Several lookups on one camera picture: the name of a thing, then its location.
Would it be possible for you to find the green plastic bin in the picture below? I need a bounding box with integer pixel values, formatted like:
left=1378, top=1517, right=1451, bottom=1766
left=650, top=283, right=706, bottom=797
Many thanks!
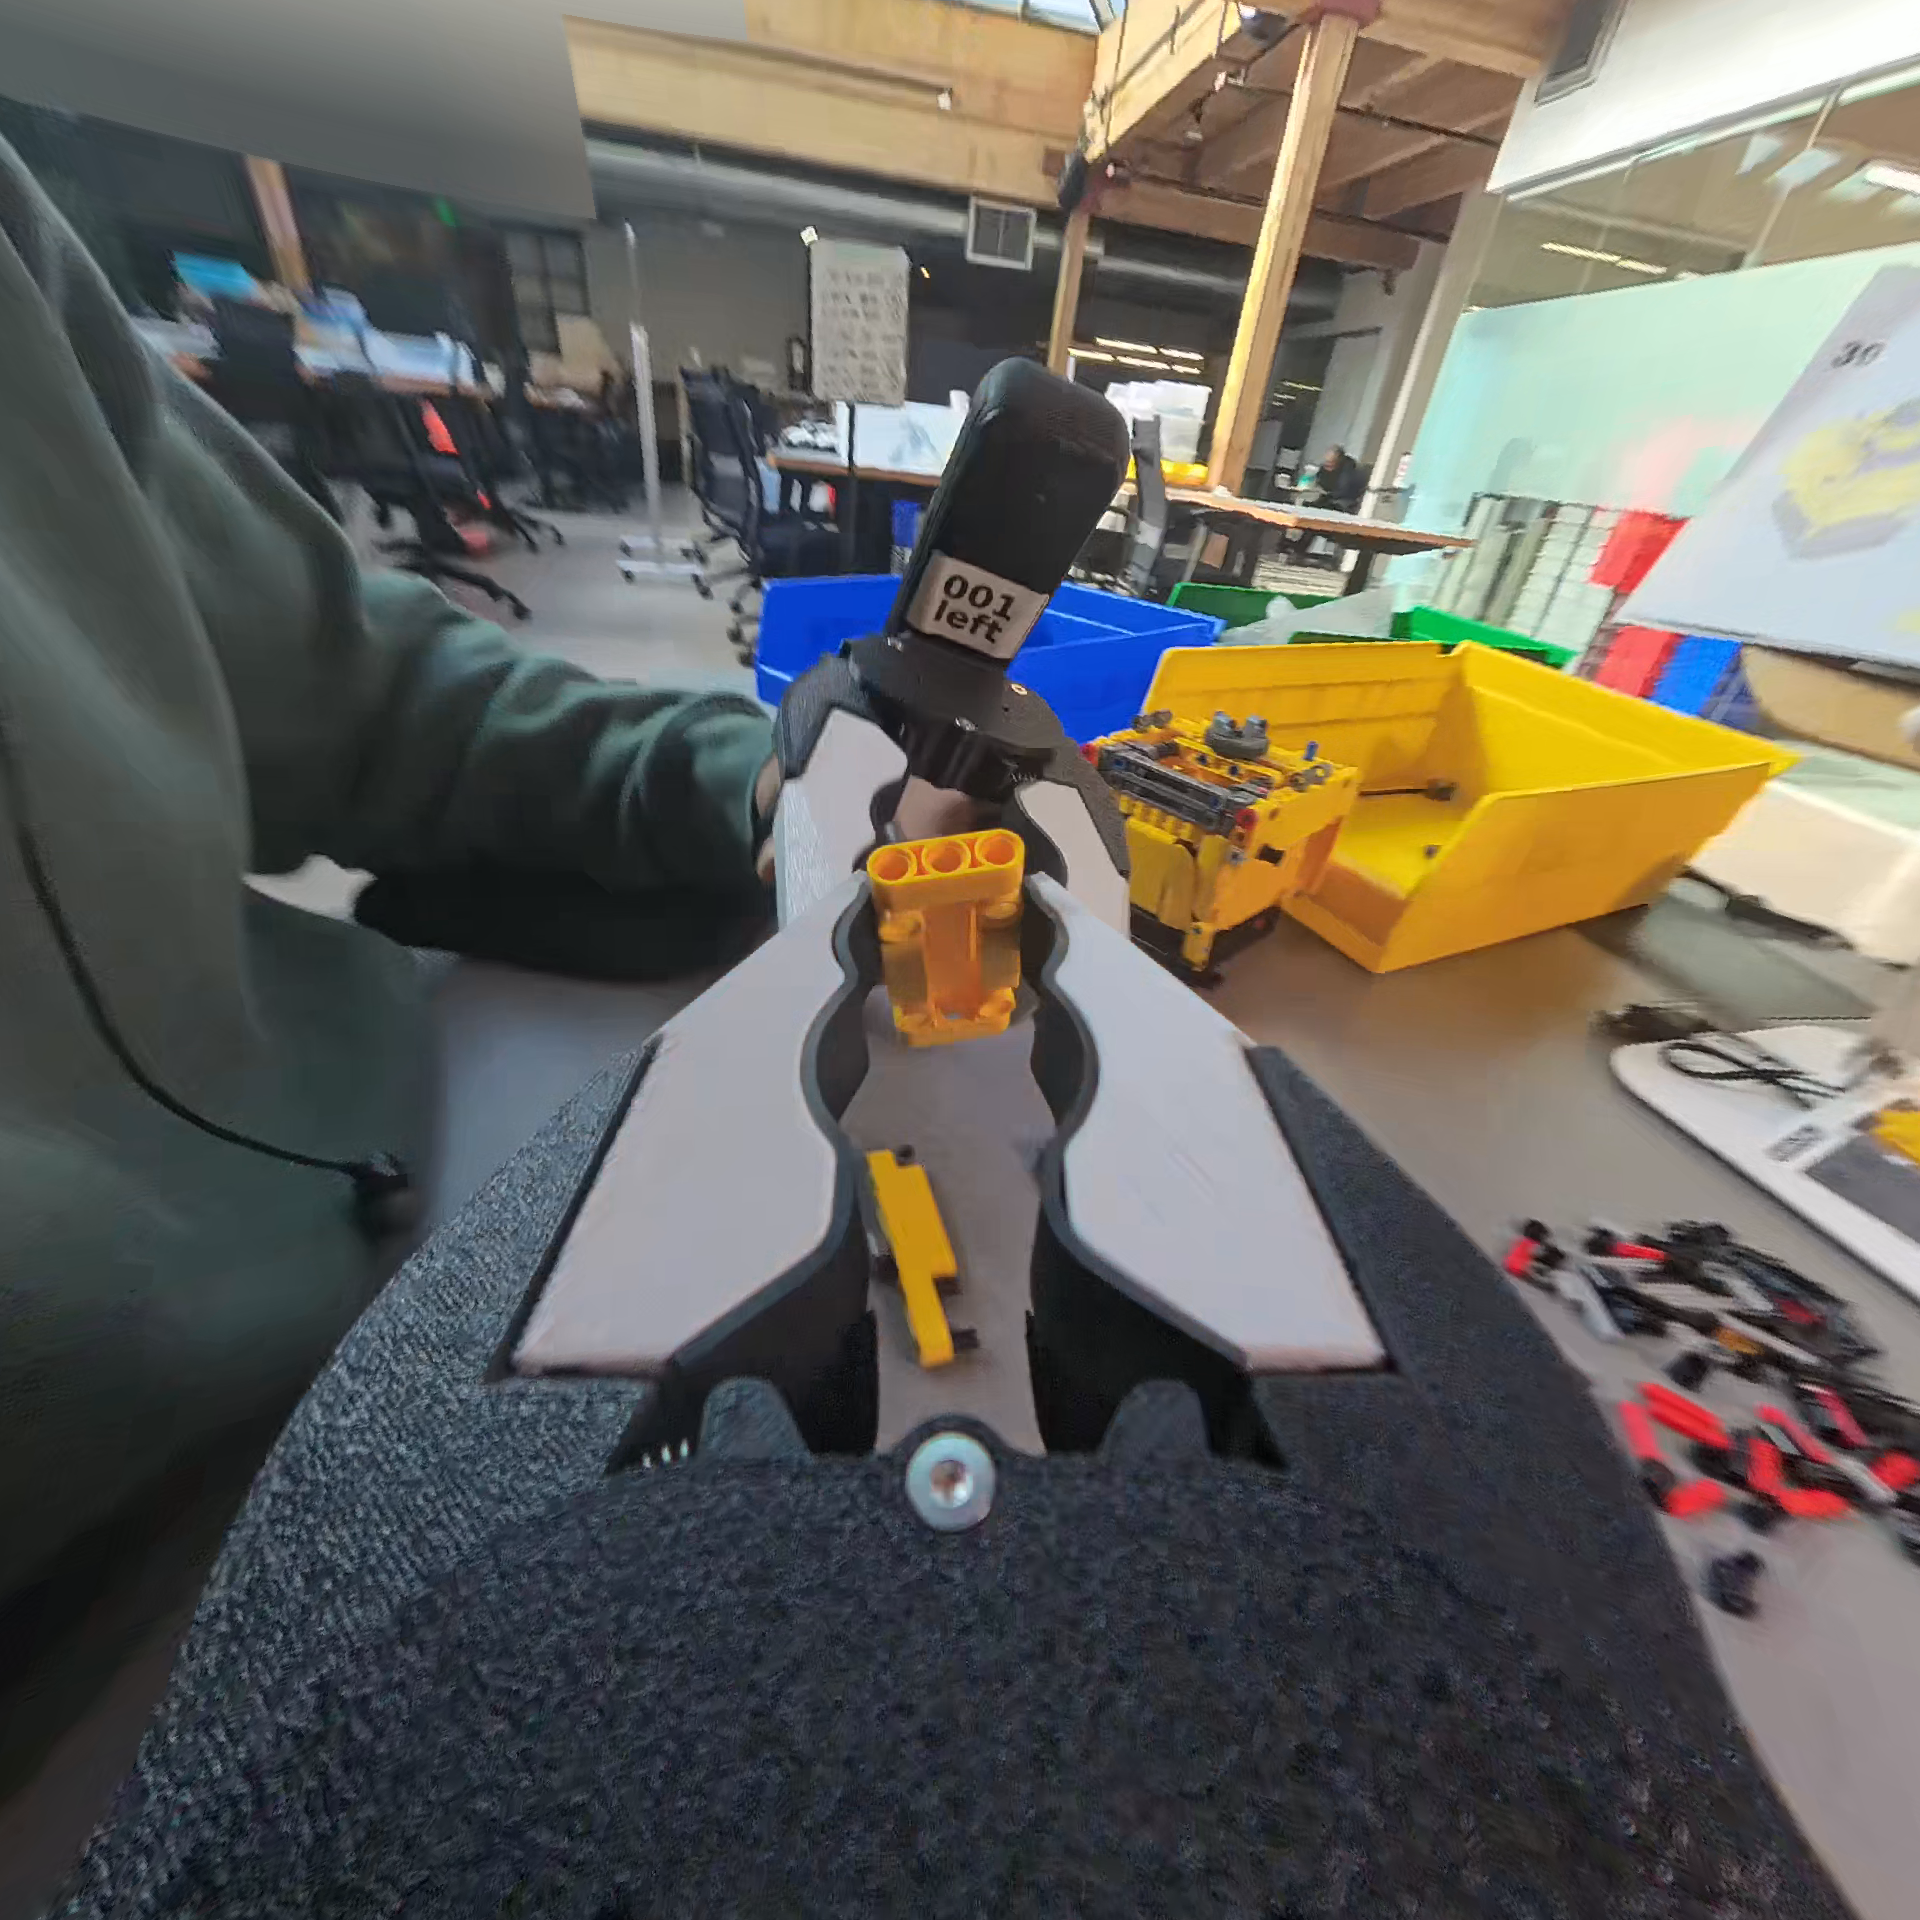
left=1169, top=584, right=1578, bottom=670

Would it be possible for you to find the black office chair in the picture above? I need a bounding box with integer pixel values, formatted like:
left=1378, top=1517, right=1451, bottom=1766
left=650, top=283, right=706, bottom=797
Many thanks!
left=682, top=368, right=842, bottom=663

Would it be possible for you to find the long wooden desk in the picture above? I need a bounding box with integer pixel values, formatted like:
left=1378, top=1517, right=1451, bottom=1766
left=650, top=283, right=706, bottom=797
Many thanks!
left=773, top=448, right=1480, bottom=594

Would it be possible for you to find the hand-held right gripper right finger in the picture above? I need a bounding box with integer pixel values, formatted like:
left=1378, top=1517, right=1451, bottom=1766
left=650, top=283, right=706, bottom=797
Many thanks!
left=1024, top=873, right=1389, bottom=1455

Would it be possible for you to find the wooden post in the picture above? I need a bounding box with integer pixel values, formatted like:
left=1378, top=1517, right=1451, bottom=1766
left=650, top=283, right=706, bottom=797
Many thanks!
left=1208, top=7, right=1360, bottom=489

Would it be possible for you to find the white wall chart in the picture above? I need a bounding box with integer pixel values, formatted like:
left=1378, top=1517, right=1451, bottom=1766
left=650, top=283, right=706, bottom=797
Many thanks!
left=808, top=240, right=913, bottom=408

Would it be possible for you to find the black cable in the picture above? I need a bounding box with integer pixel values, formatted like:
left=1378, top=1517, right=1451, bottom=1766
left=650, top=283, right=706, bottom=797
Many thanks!
left=1597, top=1001, right=1853, bottom=1110

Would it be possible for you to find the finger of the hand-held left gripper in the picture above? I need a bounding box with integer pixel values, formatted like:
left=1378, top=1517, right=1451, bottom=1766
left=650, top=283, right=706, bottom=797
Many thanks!
left=778, top=705, right=913, bottom=936
left=1005, top=773, right=1133, bottom=936

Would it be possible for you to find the lego instruction booklet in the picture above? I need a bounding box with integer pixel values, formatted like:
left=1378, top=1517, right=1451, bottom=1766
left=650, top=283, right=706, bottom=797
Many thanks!
left=1611, top=264, right=1920, bottom=670

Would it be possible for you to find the red plastic crate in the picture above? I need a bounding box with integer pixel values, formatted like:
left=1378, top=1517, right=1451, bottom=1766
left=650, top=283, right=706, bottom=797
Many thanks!
left=1586, top=511, right=1693, bottom=594

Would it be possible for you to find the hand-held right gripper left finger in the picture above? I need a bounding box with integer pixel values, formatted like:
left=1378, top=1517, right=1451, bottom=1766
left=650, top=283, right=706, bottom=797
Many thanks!
left=510, top=878, right=888, bottom=1450

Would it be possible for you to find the printed lego leaflet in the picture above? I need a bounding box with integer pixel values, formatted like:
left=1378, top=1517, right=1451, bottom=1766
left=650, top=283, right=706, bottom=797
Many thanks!
left=1763, top=1102, right=1920, bottom=1248

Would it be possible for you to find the yellow lego panel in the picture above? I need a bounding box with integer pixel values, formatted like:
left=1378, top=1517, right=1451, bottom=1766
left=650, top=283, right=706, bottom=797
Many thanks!
left=867, top=831, right=1029, bottom=1049

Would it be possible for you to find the yellow black lego truck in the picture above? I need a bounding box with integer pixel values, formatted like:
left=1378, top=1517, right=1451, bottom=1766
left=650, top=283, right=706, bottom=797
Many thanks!
left=1089, top=711, right=1364, bottom=985

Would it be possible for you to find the white board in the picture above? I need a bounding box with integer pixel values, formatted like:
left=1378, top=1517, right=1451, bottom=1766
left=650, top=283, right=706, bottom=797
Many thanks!
left=1611, top=1025, right=1920, bottom=1305

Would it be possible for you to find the yellow plastic bin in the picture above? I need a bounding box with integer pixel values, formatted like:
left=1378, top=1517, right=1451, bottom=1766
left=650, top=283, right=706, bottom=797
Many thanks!
left=1140, top=642, right=1802, bottom=976

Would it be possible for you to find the white rolling stand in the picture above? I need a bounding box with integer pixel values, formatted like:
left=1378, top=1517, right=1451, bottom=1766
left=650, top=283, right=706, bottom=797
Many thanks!
left=617, top=225, right=706, bottom=578

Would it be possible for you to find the person's green hoodie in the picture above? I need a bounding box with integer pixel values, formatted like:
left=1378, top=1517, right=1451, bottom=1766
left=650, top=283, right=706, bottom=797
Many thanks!
left=0, top=136, right=453, bottom=1848

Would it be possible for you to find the pile of small lego parts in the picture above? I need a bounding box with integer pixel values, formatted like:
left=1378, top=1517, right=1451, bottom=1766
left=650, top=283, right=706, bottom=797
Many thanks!
left=1505, top=1219, right=1920, bottom=1619

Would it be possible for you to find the yellow lego beam assembly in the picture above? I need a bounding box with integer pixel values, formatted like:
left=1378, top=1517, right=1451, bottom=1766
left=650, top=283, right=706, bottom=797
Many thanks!
left=864, top=1147, right=980, bottom=1370

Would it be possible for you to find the blue plastic bin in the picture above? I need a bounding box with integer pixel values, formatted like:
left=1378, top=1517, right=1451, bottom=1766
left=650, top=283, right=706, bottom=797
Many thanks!
left=754, top=574, right=1186, bottom=745

